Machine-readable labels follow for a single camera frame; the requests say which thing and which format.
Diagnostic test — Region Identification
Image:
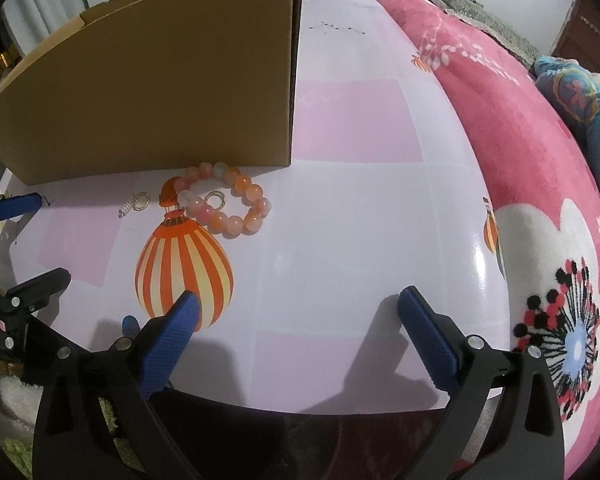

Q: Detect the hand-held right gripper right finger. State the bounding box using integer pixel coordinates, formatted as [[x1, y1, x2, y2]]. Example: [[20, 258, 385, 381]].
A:
[[397, 286, 566, 480]]

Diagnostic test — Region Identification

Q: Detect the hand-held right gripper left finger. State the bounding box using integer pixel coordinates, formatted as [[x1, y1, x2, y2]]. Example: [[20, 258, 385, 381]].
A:
[[32, 290, 203, 480]]

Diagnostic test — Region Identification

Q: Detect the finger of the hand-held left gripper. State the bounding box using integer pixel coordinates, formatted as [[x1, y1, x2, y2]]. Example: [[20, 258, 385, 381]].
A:
[[0, 185, 48, 231], [0, 267, 72, 358]]

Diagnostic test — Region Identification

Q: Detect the gold hoop crystal earring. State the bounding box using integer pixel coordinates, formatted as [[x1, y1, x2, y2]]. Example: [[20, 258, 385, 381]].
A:
[[117, 191, 151, 218]]

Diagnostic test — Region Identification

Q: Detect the pink orange bead bracelet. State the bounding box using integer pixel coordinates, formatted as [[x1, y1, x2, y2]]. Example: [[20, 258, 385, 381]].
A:
[[176, 161, 272, 237]]

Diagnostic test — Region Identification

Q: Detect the brown cardboard box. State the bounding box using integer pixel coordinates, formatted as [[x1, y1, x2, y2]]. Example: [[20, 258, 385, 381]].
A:
[[0, 0, 305, 186]]

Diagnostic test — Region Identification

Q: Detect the glass window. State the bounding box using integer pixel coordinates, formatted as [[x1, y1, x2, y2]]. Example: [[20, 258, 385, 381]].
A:
[[0, 20, 28, 106]]

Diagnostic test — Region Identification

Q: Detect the balloon print table sheet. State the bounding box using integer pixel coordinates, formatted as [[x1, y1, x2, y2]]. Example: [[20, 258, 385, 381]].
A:
[[0, 0, 511, 416]]

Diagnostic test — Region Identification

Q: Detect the white curtain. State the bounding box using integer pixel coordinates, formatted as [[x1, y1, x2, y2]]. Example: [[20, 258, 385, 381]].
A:
[[2, 0, 88, 53]]

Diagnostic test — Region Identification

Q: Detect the pink flower blanket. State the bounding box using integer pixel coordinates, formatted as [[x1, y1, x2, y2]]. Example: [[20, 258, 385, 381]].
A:
[[362, 0, 600, 480]]

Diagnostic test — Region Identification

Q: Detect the green patterned blanket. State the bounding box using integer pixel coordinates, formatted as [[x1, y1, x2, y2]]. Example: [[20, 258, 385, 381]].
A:
[[410, 0, 538, 63]]

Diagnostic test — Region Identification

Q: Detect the brown wooden door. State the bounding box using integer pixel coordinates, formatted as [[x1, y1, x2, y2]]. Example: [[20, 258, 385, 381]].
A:
[[552, 0, 600, 78]]

